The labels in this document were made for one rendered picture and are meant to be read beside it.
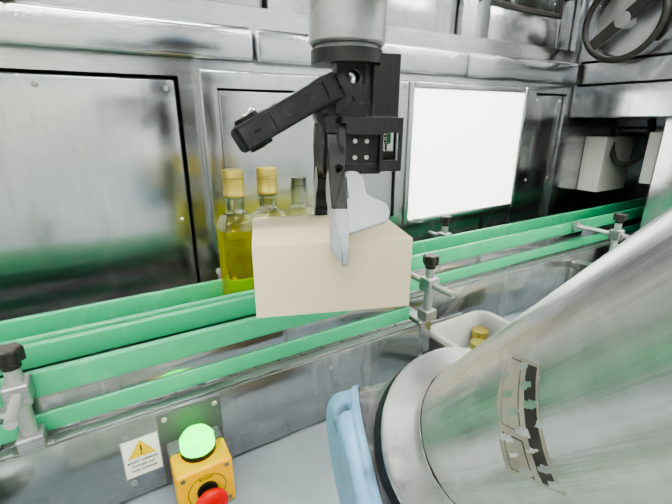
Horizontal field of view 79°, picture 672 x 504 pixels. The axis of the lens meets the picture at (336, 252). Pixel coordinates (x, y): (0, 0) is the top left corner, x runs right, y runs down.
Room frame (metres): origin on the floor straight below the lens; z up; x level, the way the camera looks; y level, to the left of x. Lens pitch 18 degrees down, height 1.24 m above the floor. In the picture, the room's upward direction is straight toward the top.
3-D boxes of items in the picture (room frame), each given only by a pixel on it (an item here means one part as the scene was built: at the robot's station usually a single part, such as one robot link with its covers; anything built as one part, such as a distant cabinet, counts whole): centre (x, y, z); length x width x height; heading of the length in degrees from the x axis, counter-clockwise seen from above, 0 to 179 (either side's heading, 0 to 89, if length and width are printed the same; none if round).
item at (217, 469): (0.42, 0.18, 0.79); 0.07 x 0.07 x 0.07; 31
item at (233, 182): (0.66, 0.17, 1.14); 0.04 x 0.04 x 0.04
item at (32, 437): (0.35, 0.34, 0.94); 0.07 x 0.04 x 0.13; 31
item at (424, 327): (0.71, -0.15, 0.85); 0.09 x 0.04 x 0.07; 31
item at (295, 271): (0.44, 0.01, 1.09); 0.16 x 0.12 x 0.07; 100
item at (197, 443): (0.43, 0.18, 0.84); 0.05 x 0.05 x 0.03
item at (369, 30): (0.45, -0.01, 1.32); 0.08 x 0.08 x 0.05
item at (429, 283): (0.70, -0.16, 0.95); 0.17 x 0.03 x 0.12; 31
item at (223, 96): (1.00, -0.14, 1.15); 0.90 x 0.03 x 0.34; 121
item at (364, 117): (0.44, -0.02, 1.24); 0.09 x 0.08 x 0.12; 100
